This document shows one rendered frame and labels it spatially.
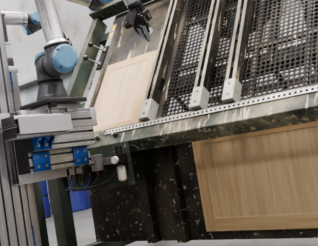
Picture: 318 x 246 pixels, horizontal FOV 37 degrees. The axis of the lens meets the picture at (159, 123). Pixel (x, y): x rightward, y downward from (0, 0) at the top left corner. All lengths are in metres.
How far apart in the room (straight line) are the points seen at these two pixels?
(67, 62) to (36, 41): 7.15
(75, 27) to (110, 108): 5.56
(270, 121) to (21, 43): 7.85
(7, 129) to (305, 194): 1.40
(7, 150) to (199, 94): 0.97
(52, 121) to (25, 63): 7.53
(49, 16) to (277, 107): 1.08
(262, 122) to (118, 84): 1.15
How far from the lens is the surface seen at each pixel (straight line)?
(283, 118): 2.15
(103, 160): 2.66
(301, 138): 2.36
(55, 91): 2.21
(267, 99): 2.19
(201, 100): 2.40
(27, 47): 9.49
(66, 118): 2.06
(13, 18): 2.79
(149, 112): 2.58
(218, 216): 2.62
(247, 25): 2.61
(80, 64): 3.44
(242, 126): 2.24
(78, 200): 7.62
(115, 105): 2.91
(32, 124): 1.95
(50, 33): 2.16
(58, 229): 3.15
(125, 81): 2.99
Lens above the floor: 0.73
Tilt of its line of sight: 3 degrees up
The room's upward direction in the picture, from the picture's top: 9 degrees counter-clockwise
